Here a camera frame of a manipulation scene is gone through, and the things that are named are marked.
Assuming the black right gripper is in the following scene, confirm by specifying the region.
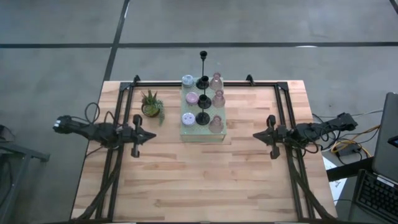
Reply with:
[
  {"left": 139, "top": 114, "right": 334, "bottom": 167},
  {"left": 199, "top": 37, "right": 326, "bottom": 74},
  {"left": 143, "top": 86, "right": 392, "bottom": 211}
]
[{"left": 252, "top": 114, "right": 280, "bottom": 160}]

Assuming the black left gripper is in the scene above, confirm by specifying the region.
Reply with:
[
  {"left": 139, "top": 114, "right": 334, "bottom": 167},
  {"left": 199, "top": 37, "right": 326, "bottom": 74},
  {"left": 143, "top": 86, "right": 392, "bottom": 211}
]
[{"left": 132, "top": 114, "right": 157, "bottom": 159}]

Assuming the white purple patterned candle tin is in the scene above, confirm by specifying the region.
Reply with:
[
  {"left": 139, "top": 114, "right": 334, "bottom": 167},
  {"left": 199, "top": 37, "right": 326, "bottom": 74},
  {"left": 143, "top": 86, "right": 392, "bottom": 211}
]
[{"left": 182, "top": 112, "right": 197, "bottom": 127}]

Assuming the black metal taper candlestick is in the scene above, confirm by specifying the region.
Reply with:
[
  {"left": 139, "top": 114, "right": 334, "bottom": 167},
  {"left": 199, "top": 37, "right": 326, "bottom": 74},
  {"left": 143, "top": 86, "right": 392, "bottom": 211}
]
[
  {"left": 195, "top": 50, "right": 210, "bottom": 90},
  {"left": 197, "top": 75, "right": 213, "bottom": 110},
  {"left": 195, "top": 95, "right": 211, "bottom": 126}
]

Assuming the pink floral candle tin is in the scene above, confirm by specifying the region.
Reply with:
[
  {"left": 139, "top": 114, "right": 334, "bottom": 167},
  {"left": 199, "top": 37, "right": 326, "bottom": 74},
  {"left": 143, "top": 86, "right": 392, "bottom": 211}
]
[{"left": 185, "top": 91, "right": 200, "bottom": 106}]

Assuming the blue patterned candle tin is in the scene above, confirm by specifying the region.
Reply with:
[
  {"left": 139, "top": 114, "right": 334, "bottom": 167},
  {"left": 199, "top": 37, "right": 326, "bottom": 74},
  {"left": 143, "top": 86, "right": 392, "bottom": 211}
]
[{"left": 182, "top": 74, "right": 195, "bottom": 88}]

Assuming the potted succulent plant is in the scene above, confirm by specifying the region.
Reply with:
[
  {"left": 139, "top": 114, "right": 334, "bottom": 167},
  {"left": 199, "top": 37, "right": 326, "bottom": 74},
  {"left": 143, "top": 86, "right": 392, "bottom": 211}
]
[{"left": 141, "top": 89, "right": 165, "bottom": 126}]

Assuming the green perforated metal shelf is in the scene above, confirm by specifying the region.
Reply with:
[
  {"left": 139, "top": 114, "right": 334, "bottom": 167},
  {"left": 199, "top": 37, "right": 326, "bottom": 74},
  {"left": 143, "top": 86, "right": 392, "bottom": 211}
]
[{"left": 180, "top": 77, "right": 227, "bottom": 143}]

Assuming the black power adapter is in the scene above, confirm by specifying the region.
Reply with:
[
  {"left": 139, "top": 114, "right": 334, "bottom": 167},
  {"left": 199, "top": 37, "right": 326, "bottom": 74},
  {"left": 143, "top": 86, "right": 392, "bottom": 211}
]
[{"left": 337, "top": 145, "right": 363, "bottom": 157}]

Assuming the black side desk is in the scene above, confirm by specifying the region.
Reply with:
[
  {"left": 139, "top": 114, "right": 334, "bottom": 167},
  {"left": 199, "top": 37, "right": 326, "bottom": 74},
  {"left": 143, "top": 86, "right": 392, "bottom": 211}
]
[{"left": 326, "top": 155, "right": 398, "bottom": 224}]

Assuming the white printed paper sheet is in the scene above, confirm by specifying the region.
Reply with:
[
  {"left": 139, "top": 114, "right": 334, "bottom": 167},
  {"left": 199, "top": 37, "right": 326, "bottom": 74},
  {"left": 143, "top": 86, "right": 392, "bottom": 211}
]
[{"left": 322, "top": 155, "right": 348, "bottom": 206}]

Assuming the grey metal stand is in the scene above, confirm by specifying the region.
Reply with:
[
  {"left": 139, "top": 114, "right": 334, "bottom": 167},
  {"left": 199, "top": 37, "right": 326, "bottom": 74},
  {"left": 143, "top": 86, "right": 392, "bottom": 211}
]
[{"left": 0, "top": 124, "right": 51, "bottom": 224}]

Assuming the grey laptop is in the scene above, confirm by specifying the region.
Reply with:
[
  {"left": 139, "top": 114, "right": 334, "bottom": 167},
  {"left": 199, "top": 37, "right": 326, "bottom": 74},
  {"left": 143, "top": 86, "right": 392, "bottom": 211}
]
[{"left": 372, "top": 91, "right": 398, "bottom": 184}]

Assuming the black keyboard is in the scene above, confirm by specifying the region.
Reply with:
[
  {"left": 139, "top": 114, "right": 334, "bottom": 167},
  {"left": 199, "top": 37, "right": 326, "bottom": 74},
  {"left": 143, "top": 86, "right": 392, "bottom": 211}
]
[{"left": 354, "top": 169, "right": 398, "bottom": 223}]

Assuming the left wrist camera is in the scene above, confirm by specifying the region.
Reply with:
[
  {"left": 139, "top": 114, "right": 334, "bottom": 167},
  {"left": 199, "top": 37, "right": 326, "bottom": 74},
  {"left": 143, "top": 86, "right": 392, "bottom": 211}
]
[{"left": 121, "top": 124, "right": 133, "bottom": 144}]

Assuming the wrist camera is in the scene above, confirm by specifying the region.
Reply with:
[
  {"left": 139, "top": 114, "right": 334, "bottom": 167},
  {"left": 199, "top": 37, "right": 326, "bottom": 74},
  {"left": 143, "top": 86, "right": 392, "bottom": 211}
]
[
  {"left": 121, "top": 124, "right": 133, "bottom": 144},
  {"left": 279, "top": 124, "right": 292, "bottom": 144}
]

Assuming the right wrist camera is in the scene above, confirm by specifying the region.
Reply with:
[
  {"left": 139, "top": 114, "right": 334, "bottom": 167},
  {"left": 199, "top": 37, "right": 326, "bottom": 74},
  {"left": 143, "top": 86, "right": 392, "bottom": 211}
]
[{"left": 279, "top": 124, "right": 292, "bottom": 144}]

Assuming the black aluminium table frame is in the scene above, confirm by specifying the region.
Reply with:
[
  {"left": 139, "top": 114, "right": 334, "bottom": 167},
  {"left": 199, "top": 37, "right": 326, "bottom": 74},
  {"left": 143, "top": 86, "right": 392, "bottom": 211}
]
[{"left": 72, "top": 74, "right": 338, "bottom": 224}]

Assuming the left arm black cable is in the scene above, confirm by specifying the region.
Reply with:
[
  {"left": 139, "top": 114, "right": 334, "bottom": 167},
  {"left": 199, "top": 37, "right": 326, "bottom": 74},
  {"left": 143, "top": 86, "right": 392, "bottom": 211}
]
[{"left": 83, "top": 101, "right": 102, "bottom": 125}]

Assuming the white cable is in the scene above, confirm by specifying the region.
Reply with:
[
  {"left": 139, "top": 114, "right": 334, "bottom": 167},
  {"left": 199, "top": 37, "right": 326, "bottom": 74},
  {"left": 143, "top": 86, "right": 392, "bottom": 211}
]
[{"left": 312, "top": 108, "right": 384, "bottom": 152}]

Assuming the yellow cable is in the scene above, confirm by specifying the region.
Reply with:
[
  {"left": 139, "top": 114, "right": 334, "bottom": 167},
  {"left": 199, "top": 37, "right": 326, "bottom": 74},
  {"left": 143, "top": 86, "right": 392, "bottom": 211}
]
[{"left": 331, "top": 124, "right": 382, "bottom": 158}]

